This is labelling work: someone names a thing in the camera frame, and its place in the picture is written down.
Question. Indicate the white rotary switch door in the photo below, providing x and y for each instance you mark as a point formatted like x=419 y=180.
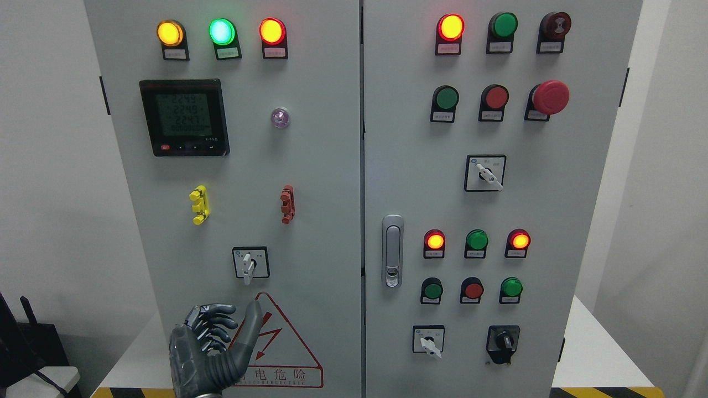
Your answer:
x=251 y=262

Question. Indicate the red lit lamp lower left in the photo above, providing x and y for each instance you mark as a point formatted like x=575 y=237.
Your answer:
x=434 y=244

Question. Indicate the grey left cabinet door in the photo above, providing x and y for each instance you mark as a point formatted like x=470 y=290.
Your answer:
x=315 y=261

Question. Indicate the yellow indicator lamp top left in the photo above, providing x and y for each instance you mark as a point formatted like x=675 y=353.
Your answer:
x=172 y=36

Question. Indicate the green push button upper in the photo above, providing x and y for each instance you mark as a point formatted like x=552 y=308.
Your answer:
x=444 y=104

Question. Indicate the green push button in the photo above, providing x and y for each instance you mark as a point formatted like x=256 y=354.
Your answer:
x=444 y=104
x=431 y=291

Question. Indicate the green lamp lower right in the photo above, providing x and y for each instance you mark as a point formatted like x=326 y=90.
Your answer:
x=510 y=291

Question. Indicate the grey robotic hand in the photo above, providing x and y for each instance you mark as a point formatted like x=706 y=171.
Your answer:
x=200 y=363

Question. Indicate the small clear purple lamp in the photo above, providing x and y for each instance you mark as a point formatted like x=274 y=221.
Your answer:
x=280 y=117

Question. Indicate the green lit indicator lamp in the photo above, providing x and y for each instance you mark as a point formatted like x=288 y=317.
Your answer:
x=225 y=39

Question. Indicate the red push button lower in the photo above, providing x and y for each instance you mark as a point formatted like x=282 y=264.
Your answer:
x=471 y=291

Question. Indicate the red lit lamp left door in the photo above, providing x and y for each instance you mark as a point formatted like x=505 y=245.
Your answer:
x=273 y=36

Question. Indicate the dark red buzzer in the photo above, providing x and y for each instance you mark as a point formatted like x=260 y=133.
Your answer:
x=553 y=29

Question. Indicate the red lit lamp right top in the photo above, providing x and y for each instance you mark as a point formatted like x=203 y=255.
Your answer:
x=449 y=32

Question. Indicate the black rotary knob switch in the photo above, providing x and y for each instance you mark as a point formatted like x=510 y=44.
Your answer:
x=502 y=343

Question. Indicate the red electric danger warning sticker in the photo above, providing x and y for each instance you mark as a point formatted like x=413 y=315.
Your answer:
x=281 y=358

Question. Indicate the grey right cabinet door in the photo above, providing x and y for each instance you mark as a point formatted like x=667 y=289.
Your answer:
x=416 y=168

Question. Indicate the red lit lamp lower right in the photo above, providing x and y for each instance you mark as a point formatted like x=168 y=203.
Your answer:
x=517 y=244

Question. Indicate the green unlit lamp right top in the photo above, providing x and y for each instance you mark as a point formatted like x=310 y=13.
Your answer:
x=501 y=33

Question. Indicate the white rotary switch lower right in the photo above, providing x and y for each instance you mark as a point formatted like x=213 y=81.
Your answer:
x=428 y=339

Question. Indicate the white rotary switch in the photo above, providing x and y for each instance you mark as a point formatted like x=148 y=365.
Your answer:
x=428 y=339
x=484 y=173

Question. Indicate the white stand platform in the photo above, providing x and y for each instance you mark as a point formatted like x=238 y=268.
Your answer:
x=592 y=364

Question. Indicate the red emergency stop mushroom button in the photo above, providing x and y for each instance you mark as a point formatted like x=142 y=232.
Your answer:
x=546 y=99

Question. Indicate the white rotary switch upper right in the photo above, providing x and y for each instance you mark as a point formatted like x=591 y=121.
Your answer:
x=484 y=173

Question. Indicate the grey cabinet door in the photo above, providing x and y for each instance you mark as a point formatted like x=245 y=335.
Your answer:
x=416 y=168
x=315 y=261

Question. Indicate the green unlit lamp lower middle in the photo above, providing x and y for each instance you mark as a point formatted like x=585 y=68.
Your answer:
x=476 y=244

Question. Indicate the green unlit lamp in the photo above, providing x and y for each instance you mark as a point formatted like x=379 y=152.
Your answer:
x=501 y=33
x=476 y=244

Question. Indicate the red lit lamp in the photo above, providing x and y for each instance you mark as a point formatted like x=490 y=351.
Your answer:
x=449 y=32
x=517 y=244
x=434 y=244

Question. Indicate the red push button upper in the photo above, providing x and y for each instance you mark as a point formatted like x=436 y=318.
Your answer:
x=492 y=103

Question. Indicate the black digital power meter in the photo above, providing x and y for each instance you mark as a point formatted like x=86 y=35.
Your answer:
x=185 y=117

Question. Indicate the yellow terminal clip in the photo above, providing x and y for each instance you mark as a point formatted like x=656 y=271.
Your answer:
x=200 y=204

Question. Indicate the black device with antenna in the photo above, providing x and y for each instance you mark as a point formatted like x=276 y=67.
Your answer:
x=28 y=347

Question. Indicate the green push button lower left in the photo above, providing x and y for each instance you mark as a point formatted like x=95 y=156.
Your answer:
x=431 y=291

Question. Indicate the red push button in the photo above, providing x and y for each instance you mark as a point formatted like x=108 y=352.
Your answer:
x=492 y=103
x=471 y=291

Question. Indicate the silver door latch handle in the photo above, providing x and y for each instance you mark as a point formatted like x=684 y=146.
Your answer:
x=392 y=240

